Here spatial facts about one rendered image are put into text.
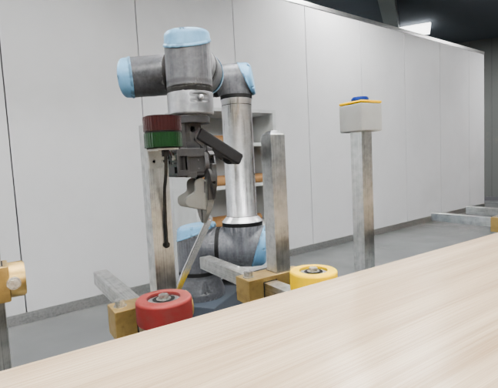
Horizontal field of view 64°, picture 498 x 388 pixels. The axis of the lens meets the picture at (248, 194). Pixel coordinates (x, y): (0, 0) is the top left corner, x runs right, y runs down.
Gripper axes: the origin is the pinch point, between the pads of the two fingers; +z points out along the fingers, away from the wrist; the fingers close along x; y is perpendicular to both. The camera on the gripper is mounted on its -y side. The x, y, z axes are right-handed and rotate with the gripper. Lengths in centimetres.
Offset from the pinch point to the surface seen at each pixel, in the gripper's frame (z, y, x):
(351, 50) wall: -144, -356, -283
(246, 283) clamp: 12.6, -2.9, 9.5
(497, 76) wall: -161, -857, -346
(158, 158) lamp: -12.0, 13.2, 9.8
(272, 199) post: -2.9, -10.1, 9.1
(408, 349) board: 8.8, 3.1, 49.1
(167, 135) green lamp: -15.3, 13.6, 15.5
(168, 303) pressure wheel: 8.2, 17.5, 22.0
